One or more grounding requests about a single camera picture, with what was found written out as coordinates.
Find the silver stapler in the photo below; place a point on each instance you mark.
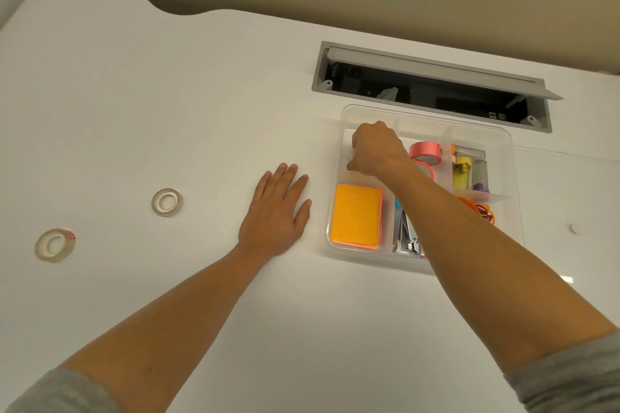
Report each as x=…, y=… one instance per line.
x=409, y=241

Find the pink washi tape roll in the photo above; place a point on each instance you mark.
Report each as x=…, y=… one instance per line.
x=426, y=151

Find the person's left forearm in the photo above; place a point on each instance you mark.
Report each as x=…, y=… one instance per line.
x=145, y=330

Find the person's left little finger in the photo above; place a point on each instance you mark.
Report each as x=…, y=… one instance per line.
x=261, y=185

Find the person's left middle finger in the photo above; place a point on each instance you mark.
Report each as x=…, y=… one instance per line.
x=288, y=177

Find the orange sticky note pad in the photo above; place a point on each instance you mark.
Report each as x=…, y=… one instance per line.
x=356, y=216

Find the person's left hand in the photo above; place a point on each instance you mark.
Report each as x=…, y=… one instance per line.
x=271, y=224

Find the person's right hand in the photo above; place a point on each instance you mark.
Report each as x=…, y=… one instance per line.
x=375, y=149

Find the clear plastic organizer tray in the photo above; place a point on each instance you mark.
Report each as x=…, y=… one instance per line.
x=503, y=175

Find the person's right fingers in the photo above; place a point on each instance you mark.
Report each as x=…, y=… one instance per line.
x=358, y=163

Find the person's left thumb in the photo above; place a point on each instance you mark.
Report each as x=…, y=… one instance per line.
x=303, y=215

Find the yellow glue stick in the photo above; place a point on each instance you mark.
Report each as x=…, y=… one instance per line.
x=462, y=174

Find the clear tape roll red core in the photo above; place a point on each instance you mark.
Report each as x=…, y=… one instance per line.
x=54, y=245

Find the person's right forearm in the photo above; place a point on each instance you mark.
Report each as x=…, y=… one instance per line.
x=489, y=277

